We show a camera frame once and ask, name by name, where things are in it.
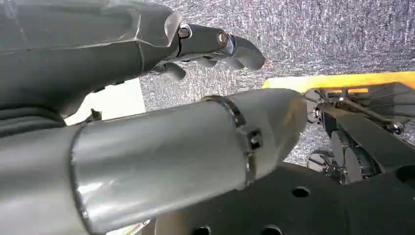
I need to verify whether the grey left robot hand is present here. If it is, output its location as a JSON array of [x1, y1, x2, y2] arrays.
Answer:
[[0, 0, 307, 235]]

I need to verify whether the white panel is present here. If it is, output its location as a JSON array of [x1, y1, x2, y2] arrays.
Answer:
[[64, 77, 147, 126]]

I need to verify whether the ribbed grey left arm sleeve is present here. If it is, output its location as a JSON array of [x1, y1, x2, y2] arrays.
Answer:
[[0, 105, 67, 139]]

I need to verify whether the black robot foot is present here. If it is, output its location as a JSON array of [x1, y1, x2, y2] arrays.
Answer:
[[155, 162, 415, 235]]

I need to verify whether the black robot leg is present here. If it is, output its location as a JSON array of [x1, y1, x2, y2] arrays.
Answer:
[[304, 82, 415, 186]]

